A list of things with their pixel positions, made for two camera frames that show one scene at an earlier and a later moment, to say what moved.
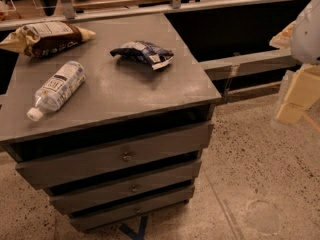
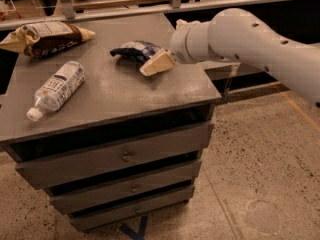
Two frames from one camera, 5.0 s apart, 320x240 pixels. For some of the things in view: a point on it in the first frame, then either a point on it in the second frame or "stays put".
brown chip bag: [43, 37] stays put
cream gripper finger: [283, 39] to [181, 24]
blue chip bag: [145, 52] stays put
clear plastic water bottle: [58, 90] stays put
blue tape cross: [141, 229] stays put
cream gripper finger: [303, 92] to [161, 61]
